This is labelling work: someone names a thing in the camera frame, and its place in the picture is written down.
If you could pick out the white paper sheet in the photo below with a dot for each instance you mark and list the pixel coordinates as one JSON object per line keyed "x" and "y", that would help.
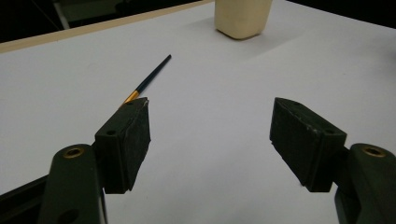
{"x": 218, "y": 93}

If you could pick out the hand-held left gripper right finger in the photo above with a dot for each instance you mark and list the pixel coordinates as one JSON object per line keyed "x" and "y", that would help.
{"x": 306, "y": 143}

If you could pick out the cream square brush holder cup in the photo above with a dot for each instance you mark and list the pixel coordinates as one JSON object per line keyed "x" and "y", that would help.
{"x": 243, "y": 18}

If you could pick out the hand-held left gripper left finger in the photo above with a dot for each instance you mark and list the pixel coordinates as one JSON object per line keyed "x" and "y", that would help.
{"x": 124, "y": 146}

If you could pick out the dark paintbrush with gold ferrule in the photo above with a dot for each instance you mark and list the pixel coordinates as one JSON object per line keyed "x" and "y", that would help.
{"x": 152, "y": 74}

